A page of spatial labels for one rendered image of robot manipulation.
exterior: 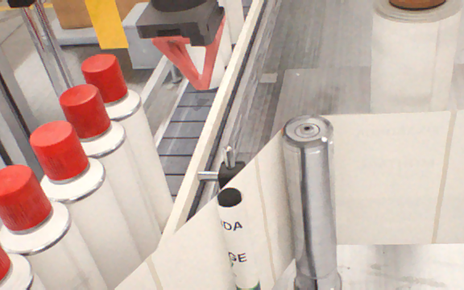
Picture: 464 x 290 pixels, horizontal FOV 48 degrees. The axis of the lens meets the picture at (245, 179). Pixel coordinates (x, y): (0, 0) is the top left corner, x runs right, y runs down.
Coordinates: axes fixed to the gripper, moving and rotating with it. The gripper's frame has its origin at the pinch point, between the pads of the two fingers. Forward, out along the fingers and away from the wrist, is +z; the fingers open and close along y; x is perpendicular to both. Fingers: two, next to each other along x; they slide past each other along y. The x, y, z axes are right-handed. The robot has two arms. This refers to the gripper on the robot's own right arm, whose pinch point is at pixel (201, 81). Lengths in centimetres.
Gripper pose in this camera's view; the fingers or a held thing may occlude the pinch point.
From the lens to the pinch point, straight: 55.8
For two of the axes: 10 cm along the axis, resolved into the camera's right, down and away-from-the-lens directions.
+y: 1.6, -6.8, 7.2
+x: -9.8, 0.0, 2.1
